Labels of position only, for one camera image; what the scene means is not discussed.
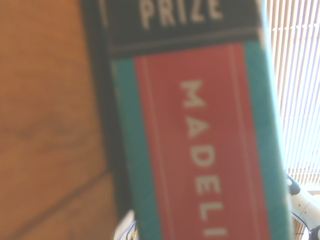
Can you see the teal and red book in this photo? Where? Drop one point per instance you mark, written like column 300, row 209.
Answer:
column 200, row 137

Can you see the wooden bookshelf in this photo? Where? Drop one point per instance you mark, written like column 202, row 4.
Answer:
column 50, row 100

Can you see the white window blinds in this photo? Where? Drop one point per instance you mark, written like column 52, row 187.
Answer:
column 300, row 87

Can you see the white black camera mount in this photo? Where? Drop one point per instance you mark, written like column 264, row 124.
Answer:
column 303, row 205

